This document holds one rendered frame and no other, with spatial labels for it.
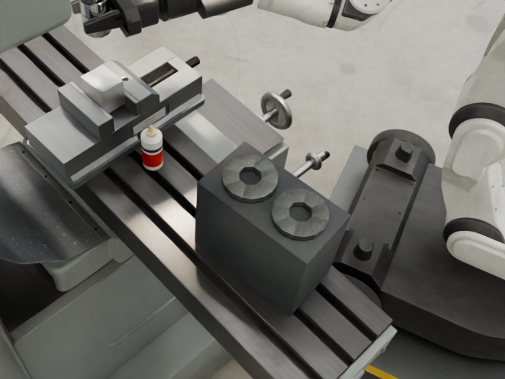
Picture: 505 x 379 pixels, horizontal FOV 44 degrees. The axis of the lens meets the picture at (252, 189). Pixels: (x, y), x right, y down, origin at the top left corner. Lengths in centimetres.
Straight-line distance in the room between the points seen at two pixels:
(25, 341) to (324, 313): 61
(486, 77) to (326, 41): 181
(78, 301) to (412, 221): 88
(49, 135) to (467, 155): 82
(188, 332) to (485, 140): 101
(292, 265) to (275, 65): 196
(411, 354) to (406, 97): 143
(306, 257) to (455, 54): 233
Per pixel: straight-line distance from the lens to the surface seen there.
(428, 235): 171
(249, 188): 97
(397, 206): 170
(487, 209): 152
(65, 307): 136
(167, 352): 185
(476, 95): 130
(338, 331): 110
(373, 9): 112
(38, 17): 87
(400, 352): 172
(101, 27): 108
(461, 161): 136
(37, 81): 143
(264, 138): 157
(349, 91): 281
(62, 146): 121
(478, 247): 156
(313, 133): 260
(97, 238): 124
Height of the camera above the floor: 192
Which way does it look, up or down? 54 degrees down
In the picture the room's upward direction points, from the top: 9 degrees clockwise
